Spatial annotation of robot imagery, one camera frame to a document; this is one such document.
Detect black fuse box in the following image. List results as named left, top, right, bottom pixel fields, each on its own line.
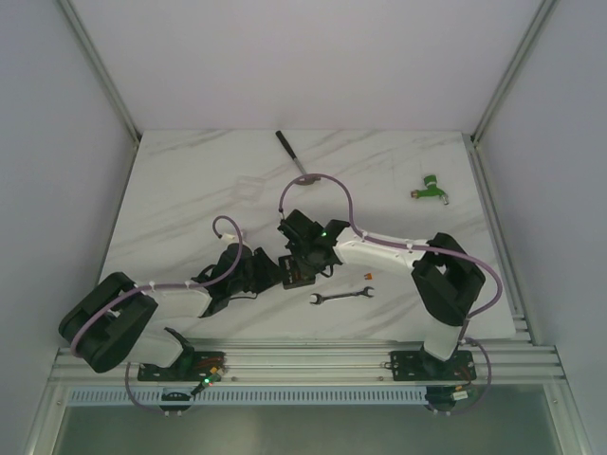
left=279, top=255, right=316, bottom=290

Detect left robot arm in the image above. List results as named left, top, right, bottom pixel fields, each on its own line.
left=58, top=243, right=284, bottom=381

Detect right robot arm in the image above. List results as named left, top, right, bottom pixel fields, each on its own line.
left=278, top=209, right=486, bottom=378

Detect clear fuse box lid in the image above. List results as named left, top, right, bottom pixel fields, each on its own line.
left=231, top=175, right=266, bottom=203

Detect steel open-end wrench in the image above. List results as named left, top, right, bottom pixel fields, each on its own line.
left=309, top=286, right=375, bottom=305

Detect claw hammer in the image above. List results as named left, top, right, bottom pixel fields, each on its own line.
left=275, top=131, right=320, bottom=186

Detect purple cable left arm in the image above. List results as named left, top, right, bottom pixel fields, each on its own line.
left=69, top=215, right=244, bottom=359

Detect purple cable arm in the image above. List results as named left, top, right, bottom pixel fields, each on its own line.
left=278, top=173, right=504, bottom=345
left=69, top=215, right=244, bottom=359

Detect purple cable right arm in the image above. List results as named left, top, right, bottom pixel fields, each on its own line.
left=278, top=173, right=504, bottom=345

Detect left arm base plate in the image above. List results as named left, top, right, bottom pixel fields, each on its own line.
left=137, top=351, right=225, bottom=382

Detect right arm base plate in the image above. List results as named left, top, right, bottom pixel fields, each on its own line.
left=385, top=349, right=477, bottom=382

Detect slotted cable duct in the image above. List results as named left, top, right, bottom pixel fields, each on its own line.
left=67, top=385, right=471, bottom=408

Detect aluminium frame rail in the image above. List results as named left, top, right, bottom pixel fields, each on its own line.
left=56, top=0, right=142, bottom=146

